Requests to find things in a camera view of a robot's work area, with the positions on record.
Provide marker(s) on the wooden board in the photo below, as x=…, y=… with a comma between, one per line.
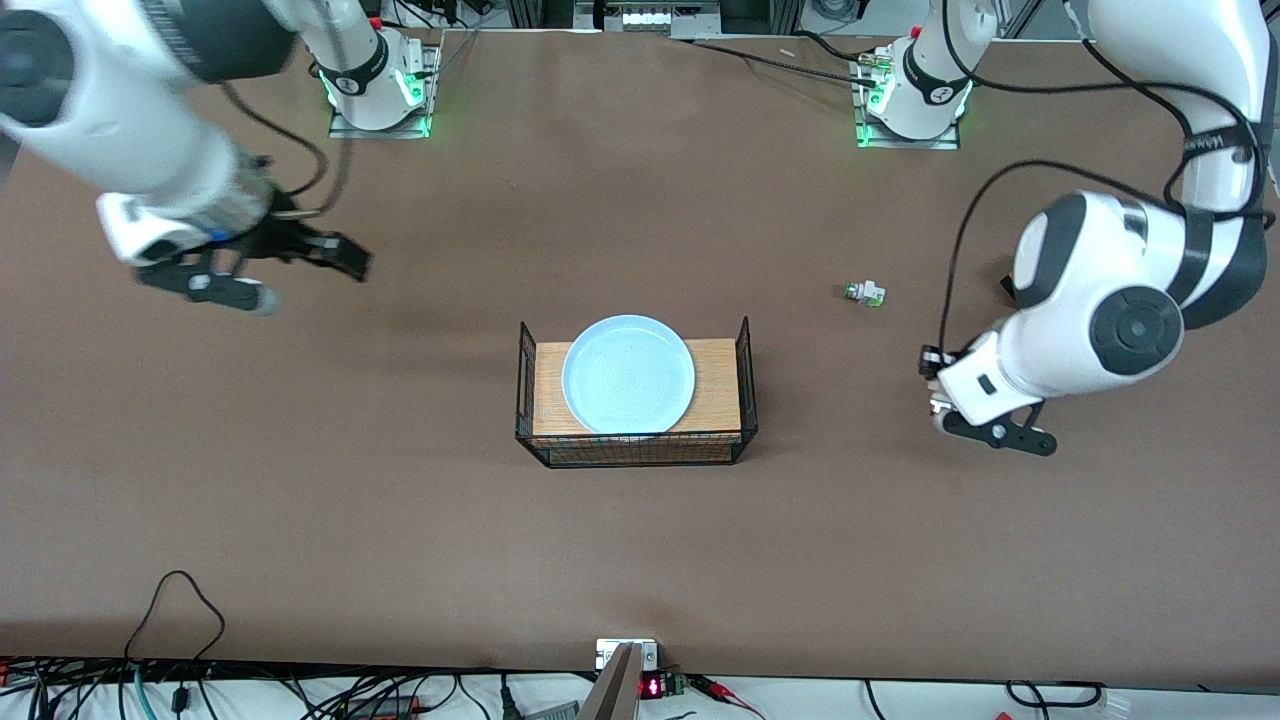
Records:
x=718, y=385

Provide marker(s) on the aluminium frame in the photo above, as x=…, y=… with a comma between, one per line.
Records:
x=540, y=12

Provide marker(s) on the red clip lead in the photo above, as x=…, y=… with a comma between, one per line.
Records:
x=725, y=692

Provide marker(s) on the black power adapter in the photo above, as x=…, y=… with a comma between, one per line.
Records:
x=385, y=706

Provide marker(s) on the red digit display module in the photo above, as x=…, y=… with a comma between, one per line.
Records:
x=655, y=686

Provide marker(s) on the white connector strip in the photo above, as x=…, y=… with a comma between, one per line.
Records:
x=645, y=17

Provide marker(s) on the green push button switch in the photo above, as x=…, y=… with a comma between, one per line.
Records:
x=866, y=293

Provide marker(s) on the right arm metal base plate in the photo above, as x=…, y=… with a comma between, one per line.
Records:
x=345, y=128

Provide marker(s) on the light blue plate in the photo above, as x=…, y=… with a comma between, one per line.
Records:
x=628, y=375

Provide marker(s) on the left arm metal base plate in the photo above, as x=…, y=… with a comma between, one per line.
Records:
x=950, y=142

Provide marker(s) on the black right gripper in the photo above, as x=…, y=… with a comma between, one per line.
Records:
x=283, y=238

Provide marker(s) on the silver mounting block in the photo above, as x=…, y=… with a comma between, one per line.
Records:
x=605, y=652

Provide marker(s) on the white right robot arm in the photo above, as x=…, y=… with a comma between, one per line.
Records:
x=120, y=120

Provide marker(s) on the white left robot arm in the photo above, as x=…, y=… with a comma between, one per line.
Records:
x=1100, y=290

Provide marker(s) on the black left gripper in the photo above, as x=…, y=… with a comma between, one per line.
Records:
x=932, y=361

